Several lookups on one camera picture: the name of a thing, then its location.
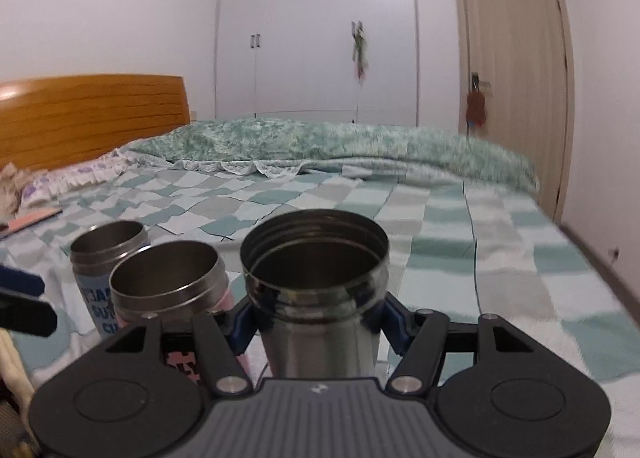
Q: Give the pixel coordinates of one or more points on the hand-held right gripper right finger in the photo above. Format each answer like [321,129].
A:
[395,325]

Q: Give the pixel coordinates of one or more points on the checkered bed sheet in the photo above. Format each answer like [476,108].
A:
[475,258]

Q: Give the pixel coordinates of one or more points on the plain steel cup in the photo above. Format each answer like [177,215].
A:
[310,308]

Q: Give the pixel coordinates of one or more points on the pink flat book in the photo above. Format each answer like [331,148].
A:
[35,219]

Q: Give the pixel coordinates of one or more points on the wooden headboard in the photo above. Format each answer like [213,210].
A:
[90,113]

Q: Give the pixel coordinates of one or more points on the blue printed steel cup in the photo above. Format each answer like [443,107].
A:
[95,283]

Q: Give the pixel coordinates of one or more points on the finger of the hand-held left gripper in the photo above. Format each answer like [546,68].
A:
[30,315]
[22,283]

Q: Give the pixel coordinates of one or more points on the pink steel cup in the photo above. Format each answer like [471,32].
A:
[165,288]

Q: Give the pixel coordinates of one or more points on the beige wooden door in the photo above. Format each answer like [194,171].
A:
[520,63]

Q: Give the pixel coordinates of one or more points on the green floral quilt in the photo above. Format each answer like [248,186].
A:
[350,145]

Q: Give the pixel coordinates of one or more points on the purple floral pillow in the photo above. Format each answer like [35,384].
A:
[75,178]

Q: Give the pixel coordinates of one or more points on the cream fabric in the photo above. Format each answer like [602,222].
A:
[15,378]

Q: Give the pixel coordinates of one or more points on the white wardrobe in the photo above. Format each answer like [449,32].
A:
[310,38]

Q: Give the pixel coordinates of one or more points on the cream crumpled cloth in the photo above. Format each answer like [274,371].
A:
[11,190]

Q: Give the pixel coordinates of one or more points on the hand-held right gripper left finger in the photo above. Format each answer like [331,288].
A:
[243,325]

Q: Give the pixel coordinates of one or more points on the green pink hanging ornament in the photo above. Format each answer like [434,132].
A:
[359,53]

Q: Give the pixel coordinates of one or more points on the brown hanging ornament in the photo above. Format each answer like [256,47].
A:
[476,110]

